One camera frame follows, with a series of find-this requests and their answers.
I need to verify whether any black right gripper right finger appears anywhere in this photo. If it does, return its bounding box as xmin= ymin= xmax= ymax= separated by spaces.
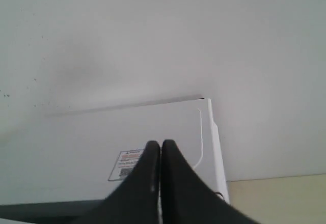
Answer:
xmin=161 ymin=139 xmax=245 ymax=223

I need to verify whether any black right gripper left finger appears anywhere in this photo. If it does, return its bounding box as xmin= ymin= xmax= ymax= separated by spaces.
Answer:
xmin=76 ymin=141 xmax=160 ymax=224

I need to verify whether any white Midea microwave oven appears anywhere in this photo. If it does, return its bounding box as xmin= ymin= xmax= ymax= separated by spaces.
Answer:
xmin=1 ymin=99 xmax=229 ymax=223

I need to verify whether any warning label sticker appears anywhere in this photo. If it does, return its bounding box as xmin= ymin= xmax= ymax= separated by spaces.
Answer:
xmin=108 ymin=149 xmax=144 ymax=181

